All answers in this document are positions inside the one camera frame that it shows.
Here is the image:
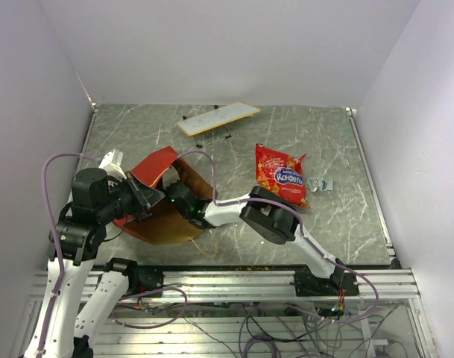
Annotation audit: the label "small whiteboard on stand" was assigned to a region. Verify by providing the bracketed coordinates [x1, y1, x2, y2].
[177, 102, 261, 148]

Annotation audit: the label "red and brown paper bag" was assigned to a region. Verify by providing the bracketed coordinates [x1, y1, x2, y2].
[113, 146, 218, 245]

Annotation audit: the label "small white blue wrapper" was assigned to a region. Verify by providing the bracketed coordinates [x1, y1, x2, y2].
[306, 178, 334, 192]

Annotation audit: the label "red candy bag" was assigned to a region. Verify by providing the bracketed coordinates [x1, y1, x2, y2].
[255, 144, 309, 208]

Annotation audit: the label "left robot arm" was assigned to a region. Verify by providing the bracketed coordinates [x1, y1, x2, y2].
[24, 168, 165, 357]

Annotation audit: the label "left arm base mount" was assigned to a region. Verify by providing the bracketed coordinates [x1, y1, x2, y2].
[126, 266, 164, 295]

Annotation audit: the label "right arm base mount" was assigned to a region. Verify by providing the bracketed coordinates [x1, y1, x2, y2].
[290, 271, 359, 298]

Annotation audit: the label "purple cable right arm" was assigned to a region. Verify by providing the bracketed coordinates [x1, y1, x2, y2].
[172, 150, 380, 324]

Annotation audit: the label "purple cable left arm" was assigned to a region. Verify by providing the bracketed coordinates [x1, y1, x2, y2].
[34, 151, 190, 358]

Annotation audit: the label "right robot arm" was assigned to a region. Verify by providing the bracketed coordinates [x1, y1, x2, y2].
[164, 181, 344, 295]

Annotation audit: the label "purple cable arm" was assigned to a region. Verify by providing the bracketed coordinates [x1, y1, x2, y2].
[34, 151, 190, 358]
[172, 150, 380, 324]

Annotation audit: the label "loose cables under frame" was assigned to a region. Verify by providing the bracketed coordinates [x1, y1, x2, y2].
[110, 281, 395, 358]

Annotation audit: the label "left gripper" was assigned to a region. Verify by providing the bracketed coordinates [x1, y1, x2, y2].
[97, 169, 165, 223]

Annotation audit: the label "aluminium rail frame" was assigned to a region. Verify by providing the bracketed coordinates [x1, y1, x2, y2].
[13, 266, 436, 357]

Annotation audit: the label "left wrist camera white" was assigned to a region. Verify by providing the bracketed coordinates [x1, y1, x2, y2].
[98, 149, 127, 181]

